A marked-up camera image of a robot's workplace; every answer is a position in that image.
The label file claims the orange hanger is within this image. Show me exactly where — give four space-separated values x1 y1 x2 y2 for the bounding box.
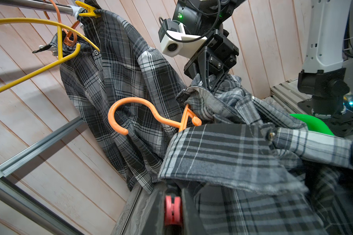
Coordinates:
108 97 202 136
43 1 78 51

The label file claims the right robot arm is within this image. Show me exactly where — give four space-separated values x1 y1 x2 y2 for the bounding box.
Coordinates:
170 1 351 118

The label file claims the green plastic basket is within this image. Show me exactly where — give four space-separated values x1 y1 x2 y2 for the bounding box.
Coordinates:
290 114 334 136

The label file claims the yellow plastic hanger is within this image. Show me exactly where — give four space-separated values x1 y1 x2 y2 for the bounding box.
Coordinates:
0 17 101 99

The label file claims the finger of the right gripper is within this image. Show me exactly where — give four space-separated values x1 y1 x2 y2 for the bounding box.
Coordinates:
195 47 213 91
210 66 231 93

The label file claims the grey plaid shirt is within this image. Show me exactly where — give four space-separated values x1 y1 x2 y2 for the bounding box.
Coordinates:
158 74 353 235
60 1 186 193

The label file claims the red clothespin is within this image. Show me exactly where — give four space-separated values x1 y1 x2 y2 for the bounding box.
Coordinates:
164 195 183 226

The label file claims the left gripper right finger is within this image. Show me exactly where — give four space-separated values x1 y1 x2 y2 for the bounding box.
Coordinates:
181 188 207 235

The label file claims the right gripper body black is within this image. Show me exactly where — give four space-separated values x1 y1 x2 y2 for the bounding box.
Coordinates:
184 29 239 79

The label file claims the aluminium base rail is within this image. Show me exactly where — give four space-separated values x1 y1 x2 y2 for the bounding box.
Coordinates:
269 77 353 139

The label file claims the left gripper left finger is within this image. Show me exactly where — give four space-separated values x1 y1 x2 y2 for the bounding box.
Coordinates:
138 182 166 235

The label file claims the metal clothes rack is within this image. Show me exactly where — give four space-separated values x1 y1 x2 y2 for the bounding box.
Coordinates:
0 0 82 16

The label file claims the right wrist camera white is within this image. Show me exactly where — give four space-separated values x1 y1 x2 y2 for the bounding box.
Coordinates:
158 19 207 59

